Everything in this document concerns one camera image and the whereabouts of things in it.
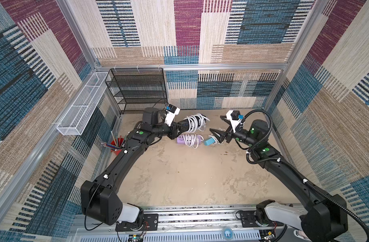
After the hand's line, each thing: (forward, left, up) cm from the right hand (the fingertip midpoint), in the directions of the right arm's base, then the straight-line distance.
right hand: (218, 124), depth 73 cm
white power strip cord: (+1, +10, 0) cm, 10 cm away
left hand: (0, +16, -2) cm, 16 cm away
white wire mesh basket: (0, +67, +4) cm, 67 cm away
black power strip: (0, +12, 0) cm, 12 cm away
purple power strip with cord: (+7, +13, -24) cm, 29 cm away
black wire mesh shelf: (+42, +50, -10) cm, 66 cm away
